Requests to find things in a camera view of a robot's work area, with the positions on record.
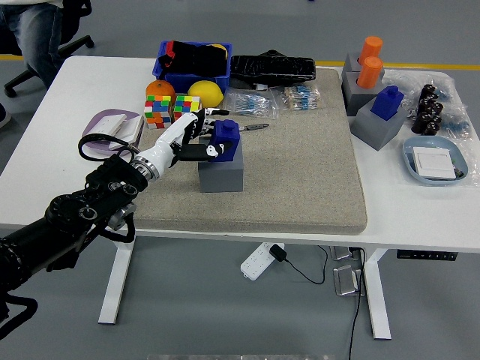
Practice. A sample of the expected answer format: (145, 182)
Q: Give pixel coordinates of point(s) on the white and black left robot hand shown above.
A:
(165, 146)

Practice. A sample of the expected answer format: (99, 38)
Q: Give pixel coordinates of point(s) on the blue seal with square knob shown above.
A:
(227, 133)
(388, 103)

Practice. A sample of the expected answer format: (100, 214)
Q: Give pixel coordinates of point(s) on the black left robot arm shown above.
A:
(75, 213)

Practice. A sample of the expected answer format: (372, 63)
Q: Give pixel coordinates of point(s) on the orange cylinder seal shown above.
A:
(369, 73)
(371, 47)

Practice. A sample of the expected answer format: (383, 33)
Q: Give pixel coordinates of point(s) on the colourful puzzle cube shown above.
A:
(187, 105)
(159, 108)

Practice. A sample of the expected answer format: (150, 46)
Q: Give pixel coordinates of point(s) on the orange fruit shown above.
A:
(159, 90)

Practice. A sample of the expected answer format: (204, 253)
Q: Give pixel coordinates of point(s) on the yellow lemon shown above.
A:
(204, 93)

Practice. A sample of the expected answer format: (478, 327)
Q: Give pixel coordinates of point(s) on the blue plastic bin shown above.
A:
(195, 79)

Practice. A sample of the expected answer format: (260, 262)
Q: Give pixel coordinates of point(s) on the purple tray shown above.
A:
(95, 118)

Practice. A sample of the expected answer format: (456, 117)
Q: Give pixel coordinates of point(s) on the small metal pliers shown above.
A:
(257, 126)

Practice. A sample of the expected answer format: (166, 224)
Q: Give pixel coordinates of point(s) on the black gloves with red trim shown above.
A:
(198, 58)

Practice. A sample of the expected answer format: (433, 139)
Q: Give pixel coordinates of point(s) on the clear bag of blue resistors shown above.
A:
(249, 103)

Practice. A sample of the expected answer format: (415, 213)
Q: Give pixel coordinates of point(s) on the yellow round item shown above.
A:
(219, 47)

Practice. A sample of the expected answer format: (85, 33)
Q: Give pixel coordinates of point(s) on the small white connector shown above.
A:
(261, 87)

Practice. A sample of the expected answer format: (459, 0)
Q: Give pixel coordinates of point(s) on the grey-brown mat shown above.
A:
(281, 180)

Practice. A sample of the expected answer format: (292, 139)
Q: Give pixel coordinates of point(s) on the black keyboard in plastic wrap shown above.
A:
(270, 69)

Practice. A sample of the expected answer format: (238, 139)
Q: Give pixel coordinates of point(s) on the clear bag of mixed resistors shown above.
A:
(300, 95)

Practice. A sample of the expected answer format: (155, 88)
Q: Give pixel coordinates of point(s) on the white power strip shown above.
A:
(255, 262)

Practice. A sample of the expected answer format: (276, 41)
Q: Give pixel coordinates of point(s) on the black power adapter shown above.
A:
(277, 252)

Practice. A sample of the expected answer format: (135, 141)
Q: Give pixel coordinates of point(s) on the person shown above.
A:
(37, 37)

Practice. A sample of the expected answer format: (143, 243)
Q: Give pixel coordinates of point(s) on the metal floor socket box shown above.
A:
(347, 281)
(345, 253)

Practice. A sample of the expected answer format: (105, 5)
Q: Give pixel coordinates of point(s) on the light blue tray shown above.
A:
(410, 150)

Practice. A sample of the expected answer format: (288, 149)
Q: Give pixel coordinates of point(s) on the black capacitor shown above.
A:
(423, 117)
(435, 108)
(429, 91)
(428, 102)
(431, 129)
(435, 120)
(419, 126)

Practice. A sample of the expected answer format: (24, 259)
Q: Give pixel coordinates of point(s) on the white table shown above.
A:
(412, 217)

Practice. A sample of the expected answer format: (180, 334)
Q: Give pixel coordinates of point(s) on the black table control panel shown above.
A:
(427, 256)

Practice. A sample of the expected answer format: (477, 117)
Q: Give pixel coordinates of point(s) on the clear plastic bag of parts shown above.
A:
(455, 112)

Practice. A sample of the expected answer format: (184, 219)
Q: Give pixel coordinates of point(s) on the small green circuit part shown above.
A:
(459, 172)

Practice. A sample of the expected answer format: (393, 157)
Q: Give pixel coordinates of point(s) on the white switch panel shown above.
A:
(108, 123)
(131, 129)
(433, 162)

